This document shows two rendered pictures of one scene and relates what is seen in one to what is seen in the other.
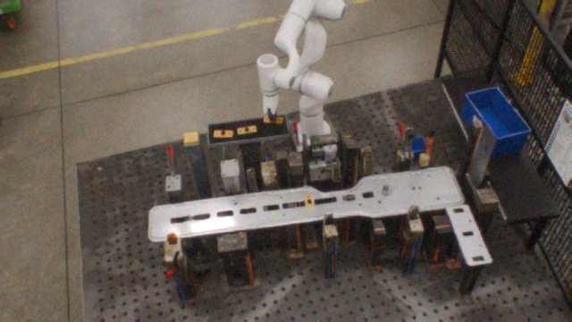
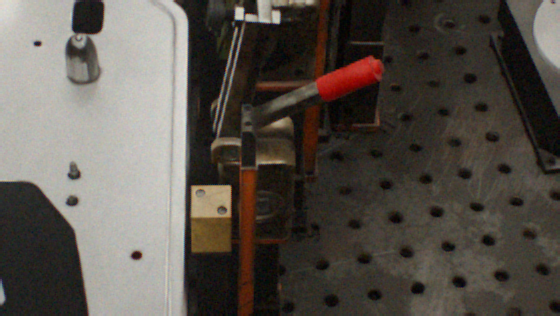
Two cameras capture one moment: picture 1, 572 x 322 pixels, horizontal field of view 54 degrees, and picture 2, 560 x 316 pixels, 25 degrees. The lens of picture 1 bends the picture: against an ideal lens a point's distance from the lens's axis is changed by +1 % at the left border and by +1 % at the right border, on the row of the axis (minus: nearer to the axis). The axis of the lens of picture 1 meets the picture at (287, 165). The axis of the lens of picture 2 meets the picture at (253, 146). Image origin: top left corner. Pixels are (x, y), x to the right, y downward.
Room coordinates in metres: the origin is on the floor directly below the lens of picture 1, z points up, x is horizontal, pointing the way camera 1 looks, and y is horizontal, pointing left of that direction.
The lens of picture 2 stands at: (1.69, -1.25, 1.92)
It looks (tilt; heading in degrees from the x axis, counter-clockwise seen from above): 51 degrees down; 92
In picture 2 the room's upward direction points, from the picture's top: 2 degrees clockwise
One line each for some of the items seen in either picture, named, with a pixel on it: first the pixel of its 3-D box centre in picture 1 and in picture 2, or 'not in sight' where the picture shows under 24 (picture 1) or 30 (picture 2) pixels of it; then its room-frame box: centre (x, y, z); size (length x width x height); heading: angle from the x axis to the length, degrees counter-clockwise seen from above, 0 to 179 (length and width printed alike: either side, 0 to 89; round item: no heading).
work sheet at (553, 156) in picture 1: (568, 143); not in sight; (1.45, -1.11, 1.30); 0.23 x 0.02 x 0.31; 4
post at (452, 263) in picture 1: (456, 241); not in sight; (1.32, -0.72, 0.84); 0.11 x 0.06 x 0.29; 4
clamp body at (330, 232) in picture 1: (330, 249); not in sight; (1.31, -0.16, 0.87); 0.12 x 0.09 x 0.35; 4
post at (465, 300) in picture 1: (470, 276); not in sight; (1.14, -0.73, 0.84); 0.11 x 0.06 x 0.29; 4
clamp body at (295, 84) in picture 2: (363, 177); (276, 109); (1.69, -0.36, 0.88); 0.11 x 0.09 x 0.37; 4
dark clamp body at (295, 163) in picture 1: (297, 184); not in sight; (1.67, -0.04, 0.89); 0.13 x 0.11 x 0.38; 4
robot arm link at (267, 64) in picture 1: (269, 72); not in sight; (1.79, 0.05, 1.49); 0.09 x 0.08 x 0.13; 56
